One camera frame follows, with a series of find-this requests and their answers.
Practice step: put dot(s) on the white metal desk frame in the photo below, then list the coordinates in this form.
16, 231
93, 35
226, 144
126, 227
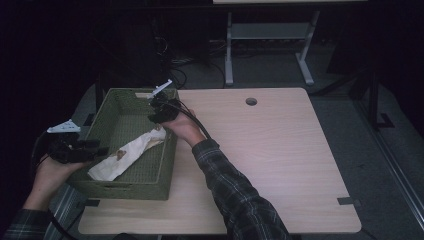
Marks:
266, 30

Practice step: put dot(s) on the grey tape strip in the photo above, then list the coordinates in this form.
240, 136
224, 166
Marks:
346, 200

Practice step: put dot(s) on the black stand foot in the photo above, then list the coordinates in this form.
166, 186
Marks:
385, 121

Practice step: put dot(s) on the green woven basket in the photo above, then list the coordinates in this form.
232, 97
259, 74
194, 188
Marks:
146, 166

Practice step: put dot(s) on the aluminium floor rail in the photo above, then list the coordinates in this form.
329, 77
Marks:
65, 206
396, 173

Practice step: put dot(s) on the white cloth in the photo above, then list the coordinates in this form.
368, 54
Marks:
126, 156

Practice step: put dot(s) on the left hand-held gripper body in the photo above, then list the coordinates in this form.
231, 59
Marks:
65, 148

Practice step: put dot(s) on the black tape strip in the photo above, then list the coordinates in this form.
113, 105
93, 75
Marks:
92, 202

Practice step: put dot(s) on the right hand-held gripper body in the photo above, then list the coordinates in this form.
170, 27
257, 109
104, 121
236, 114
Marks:
166, 108

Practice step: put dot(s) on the person's left hand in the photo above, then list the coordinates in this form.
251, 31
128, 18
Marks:
48, 183

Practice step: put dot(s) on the person's right hand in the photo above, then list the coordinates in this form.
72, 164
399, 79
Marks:
185, 128

